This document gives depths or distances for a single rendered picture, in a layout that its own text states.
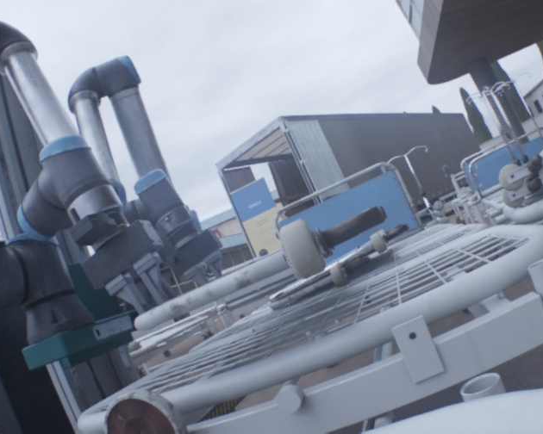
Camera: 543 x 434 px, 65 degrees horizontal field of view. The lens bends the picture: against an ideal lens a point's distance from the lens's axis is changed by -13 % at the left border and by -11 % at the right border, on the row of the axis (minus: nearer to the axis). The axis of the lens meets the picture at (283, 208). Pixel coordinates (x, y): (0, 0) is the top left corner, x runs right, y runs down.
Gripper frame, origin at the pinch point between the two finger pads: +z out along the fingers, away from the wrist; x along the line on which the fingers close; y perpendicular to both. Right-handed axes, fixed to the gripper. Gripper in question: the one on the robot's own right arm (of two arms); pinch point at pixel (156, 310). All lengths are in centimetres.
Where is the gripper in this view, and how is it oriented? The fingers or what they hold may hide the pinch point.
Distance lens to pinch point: 78.2
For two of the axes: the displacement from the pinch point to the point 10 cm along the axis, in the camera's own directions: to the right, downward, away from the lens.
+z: 5.7, 8.1, -1.3
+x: -8.1, 5.8, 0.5
